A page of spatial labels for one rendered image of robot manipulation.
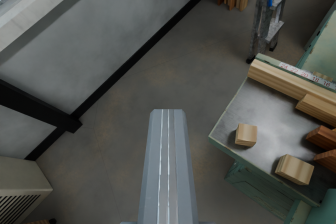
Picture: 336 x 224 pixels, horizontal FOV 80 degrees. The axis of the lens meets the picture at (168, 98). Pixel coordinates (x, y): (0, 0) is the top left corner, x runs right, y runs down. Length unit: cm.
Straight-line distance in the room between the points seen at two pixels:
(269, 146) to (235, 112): 10
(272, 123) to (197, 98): 103
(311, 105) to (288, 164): 13
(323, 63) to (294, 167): 37
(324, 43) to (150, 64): 123
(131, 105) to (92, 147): 41
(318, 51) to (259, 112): 32
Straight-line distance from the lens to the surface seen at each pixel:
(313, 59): 72
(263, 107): 50
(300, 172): 44
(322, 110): 49
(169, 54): 170
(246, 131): 42
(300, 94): 50
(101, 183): 152
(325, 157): 46
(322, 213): 47
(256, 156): 47
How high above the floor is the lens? 135
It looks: 64 degrees down
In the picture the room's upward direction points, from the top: 25 degrees counter-clockwise
